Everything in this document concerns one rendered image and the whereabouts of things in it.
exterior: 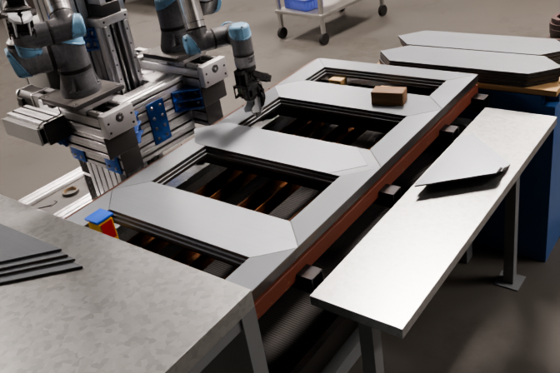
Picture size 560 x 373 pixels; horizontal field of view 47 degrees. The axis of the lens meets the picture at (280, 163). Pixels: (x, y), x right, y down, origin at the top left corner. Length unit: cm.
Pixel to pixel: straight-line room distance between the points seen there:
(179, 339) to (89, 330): 18
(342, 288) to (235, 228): 34
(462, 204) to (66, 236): 111
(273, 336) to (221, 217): 37
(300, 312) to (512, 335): 99
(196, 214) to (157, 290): 63
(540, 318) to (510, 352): 22
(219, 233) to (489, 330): 126
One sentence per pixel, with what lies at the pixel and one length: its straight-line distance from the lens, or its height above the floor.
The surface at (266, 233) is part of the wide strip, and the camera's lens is 174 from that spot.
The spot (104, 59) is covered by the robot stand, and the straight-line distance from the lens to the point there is 266.
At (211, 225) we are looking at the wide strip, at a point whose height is 85.
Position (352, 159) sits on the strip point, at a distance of 204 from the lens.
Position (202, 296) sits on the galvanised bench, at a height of 105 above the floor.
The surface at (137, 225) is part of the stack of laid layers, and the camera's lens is 195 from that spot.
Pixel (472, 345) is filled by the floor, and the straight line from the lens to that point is 259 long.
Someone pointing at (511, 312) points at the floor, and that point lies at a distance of 273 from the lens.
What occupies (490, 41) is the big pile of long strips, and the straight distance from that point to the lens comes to 295.
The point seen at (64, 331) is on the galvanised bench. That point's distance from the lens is 129.
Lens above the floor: 182
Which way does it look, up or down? 28 degrees down
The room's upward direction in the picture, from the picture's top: 9 degrees counter-clockwise
